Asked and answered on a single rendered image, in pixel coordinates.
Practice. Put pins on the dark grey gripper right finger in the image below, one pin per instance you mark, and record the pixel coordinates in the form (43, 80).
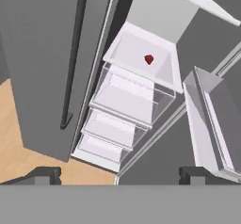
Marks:
(188, 175)

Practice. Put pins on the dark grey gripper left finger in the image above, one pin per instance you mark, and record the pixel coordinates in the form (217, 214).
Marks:
(47, 175)

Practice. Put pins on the clear fridge door bin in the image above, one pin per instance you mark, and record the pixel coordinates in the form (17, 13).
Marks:
(213, 121)

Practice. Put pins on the large clear fridge drawer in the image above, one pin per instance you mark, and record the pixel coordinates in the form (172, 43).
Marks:
(125, 104)

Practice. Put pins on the grey closed fridge door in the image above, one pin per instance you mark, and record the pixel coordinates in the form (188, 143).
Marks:
(37, 61)

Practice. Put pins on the red strawberry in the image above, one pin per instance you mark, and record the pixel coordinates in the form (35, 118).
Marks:
(149, 59)

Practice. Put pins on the white fridge interior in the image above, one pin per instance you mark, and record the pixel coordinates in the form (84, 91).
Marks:
(163, 11)

